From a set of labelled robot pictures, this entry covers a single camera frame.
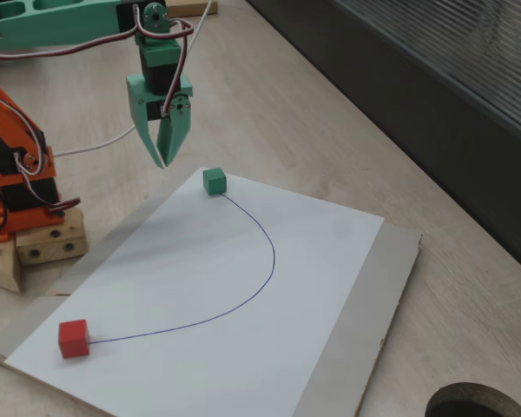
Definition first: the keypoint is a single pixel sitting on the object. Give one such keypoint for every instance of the wooden base block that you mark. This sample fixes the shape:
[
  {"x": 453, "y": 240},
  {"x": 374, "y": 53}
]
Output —
[{"x": 43, "y": 243}]

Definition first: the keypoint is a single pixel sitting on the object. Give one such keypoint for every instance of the grey laminated wooden board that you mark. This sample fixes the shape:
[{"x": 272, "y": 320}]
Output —
[{"x": 360, "y": 304}]

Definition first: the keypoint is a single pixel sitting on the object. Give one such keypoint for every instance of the green cube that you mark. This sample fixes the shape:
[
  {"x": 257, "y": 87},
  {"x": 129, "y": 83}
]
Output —
[{"x": 215, "y": 182}]

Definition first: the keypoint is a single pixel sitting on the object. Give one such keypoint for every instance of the light wooden plank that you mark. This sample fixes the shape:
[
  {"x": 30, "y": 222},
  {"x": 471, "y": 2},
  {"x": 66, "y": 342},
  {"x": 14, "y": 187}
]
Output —
[{"x": 184, "y": 9}]

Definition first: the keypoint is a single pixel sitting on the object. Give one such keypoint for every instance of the ribbed glass desk partition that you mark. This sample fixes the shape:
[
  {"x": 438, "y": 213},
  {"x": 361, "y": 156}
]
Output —
[{"x": 417, "y": 108}]

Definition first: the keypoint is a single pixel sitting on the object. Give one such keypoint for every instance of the red cube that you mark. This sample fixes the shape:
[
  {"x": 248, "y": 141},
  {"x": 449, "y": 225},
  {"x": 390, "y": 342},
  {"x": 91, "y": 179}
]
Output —
[{"x": 74, "y": 341}]

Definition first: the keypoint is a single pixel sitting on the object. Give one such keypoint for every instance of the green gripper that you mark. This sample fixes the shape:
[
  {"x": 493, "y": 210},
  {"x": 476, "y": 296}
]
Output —
[{"x": 140, "y": 105}]

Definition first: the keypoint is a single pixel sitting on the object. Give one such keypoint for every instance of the white paper sheet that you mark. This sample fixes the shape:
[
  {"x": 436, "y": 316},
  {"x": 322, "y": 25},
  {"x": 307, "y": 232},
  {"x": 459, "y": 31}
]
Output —
[{"x": 199, "y": 282}]

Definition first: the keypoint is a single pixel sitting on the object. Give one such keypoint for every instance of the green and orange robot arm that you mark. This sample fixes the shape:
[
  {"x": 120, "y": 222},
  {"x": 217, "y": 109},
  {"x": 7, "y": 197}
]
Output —
[{"x": 69, "y": 21}]

